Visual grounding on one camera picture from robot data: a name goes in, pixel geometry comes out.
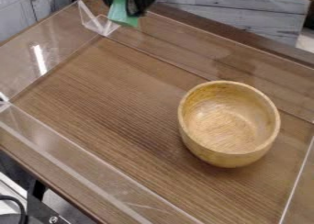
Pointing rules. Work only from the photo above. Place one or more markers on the green rectangular block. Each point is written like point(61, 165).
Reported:
point(118, 14)

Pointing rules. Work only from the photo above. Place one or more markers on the light wooden bowl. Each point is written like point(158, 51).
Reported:
point(229, 123)

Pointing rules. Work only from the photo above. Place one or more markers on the black metal table leg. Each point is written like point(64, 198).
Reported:
point(37, 190)

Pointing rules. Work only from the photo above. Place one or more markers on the clear acrylic tray wall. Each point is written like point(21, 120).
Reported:
point(89, 118)

